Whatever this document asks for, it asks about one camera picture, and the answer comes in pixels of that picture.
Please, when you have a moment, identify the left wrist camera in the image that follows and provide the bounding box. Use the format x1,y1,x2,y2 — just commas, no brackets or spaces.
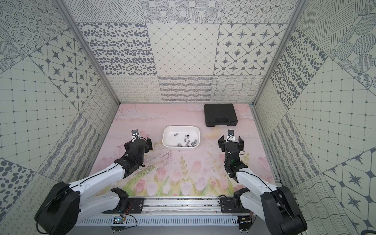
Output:
131,129,140,140

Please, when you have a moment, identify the white plastic storage box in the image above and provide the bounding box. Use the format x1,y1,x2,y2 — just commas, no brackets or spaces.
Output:
162,125,200,150

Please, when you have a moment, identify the left circuit board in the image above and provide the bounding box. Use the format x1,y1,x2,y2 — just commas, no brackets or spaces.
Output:
113,216,125,224

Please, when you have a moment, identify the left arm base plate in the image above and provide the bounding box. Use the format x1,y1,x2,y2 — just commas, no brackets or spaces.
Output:
117,197,145,214

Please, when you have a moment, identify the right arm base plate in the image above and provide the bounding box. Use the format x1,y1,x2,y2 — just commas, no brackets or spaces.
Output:
218,196,251,214

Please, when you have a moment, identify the circuit board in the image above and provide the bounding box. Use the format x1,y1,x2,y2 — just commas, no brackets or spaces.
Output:
238,216,253,232
113,216,125,224

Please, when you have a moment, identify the white vented cable duct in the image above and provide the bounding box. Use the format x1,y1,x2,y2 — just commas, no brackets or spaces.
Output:
77,215,238,226

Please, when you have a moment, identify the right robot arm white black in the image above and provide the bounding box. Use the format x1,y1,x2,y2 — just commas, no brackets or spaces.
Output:
218,130,307,235

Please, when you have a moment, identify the black plastic tool case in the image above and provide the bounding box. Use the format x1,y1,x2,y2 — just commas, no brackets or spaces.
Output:
204,103,238,127

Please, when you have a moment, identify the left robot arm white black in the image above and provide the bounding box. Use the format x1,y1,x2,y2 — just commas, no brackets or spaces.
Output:
34,136,153,235

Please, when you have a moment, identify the right circuit board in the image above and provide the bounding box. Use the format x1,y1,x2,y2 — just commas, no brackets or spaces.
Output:
238,216,253,232

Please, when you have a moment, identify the aluminium rail frame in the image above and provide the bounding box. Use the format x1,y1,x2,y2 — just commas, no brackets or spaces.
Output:
129,195,303,217

